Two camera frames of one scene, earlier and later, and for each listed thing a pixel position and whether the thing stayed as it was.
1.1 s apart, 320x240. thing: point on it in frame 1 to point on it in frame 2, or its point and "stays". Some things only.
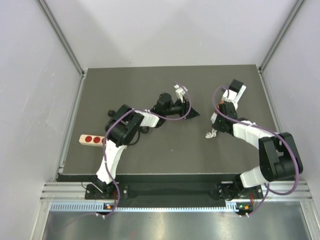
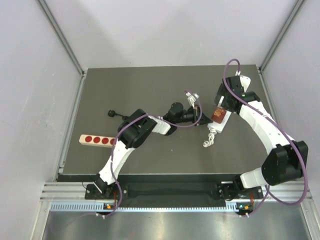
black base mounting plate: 173,192 stays
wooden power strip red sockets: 91,140 stays
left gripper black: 184,107 to 196,113
